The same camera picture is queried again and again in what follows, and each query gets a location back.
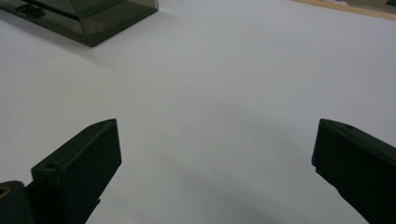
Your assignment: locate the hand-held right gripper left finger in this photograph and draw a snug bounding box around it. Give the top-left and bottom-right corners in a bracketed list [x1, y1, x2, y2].
[30, 118, 122, 224]

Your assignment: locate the light wooden table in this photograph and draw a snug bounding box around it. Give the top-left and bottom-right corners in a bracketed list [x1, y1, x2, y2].
[290, 0, 396, 22]

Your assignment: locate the smoky clear drawer box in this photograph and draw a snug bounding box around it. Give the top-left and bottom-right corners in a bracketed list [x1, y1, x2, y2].
[0, 0, 160, 48]

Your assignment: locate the smoky clear divided drawer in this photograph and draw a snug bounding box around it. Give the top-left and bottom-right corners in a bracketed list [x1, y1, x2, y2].
[0, 1, 92, 48]

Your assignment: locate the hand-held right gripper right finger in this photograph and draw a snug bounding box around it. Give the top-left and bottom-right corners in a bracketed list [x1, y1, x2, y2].
[310, 118, 396, 224]

